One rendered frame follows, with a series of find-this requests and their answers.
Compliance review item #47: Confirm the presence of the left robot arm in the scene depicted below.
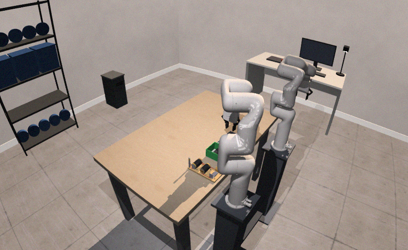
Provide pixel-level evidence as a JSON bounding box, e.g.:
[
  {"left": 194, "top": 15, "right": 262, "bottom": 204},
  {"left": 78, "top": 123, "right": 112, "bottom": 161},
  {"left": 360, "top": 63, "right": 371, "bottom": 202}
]
[{"left": 217, "top": 79, "right": 264, "bottom": 209}]

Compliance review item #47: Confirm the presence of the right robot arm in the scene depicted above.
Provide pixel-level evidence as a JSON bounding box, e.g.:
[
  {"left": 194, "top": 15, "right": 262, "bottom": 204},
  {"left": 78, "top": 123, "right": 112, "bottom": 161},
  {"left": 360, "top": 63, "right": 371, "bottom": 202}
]
[{"left": 270, "top": 55, "right": 316, "bottom": 151}]

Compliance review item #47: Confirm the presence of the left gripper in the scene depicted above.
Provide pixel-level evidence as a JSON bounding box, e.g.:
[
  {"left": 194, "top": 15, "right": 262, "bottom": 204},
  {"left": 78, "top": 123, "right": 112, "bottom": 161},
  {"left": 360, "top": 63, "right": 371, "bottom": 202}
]
[{"left": 221, "top": 111, "right": 240, "bottom": 131}]

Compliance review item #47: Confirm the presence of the green box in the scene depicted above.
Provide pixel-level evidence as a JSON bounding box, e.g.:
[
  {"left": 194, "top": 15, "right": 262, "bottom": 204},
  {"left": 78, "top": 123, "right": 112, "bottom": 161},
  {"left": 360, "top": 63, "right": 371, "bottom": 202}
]
[{"left": 206, "top": 142, "right": 219, "bottom": 162}]

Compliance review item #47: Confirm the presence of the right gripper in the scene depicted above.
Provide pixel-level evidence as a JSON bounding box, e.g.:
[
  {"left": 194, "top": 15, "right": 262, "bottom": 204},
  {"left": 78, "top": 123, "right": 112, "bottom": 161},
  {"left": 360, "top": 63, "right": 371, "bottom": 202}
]
[{"left": 297, "top": 80, "right": 313, "bottom": 100}]

